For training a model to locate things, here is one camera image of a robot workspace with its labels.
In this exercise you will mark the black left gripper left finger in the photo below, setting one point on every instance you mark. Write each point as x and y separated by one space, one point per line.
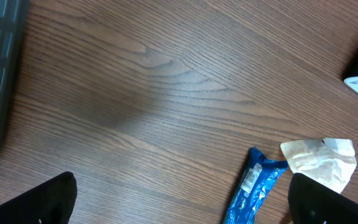
50 202

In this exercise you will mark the beige plastic bag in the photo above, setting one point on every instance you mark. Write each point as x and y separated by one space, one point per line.
329 161

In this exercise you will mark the blue cookie packet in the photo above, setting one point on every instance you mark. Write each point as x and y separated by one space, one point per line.
257 181

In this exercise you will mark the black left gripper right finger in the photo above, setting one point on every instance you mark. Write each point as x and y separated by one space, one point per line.
311 202

